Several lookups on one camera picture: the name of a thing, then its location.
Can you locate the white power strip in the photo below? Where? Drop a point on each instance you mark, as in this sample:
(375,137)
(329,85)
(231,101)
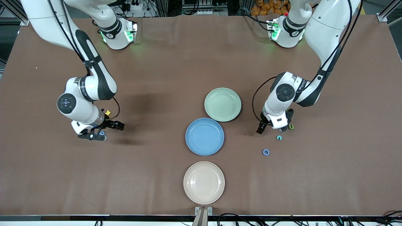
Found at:
(136,5)

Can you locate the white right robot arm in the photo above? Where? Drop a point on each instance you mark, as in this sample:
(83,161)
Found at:
(94,84)

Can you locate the blue plate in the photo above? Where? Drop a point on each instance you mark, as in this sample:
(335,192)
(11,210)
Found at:
(204,147)

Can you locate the blue foam letter O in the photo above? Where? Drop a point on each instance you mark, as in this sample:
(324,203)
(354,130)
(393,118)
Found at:
(263,152)

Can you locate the bag of orange fruits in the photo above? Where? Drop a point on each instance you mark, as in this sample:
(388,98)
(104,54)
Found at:
(260,8)

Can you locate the brown table cover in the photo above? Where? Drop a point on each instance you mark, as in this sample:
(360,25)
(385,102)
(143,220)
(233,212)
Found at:
(314,188)

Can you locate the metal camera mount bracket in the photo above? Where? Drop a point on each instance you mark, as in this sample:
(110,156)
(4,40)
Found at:
(203,212)

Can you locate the black equipment rack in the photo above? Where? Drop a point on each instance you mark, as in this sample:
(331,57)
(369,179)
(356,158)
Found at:
(204,8)

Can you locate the light green plate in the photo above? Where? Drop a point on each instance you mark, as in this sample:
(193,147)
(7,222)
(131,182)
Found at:
(220,114)

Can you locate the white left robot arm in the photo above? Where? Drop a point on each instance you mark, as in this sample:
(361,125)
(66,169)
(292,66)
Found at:
(323,28)

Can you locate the aluminium frame profile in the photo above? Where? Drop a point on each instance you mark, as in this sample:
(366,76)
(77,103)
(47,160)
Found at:
(382,17)
(23,22)

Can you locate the beige plate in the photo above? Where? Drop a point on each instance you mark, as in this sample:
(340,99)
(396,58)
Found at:
(204,183)

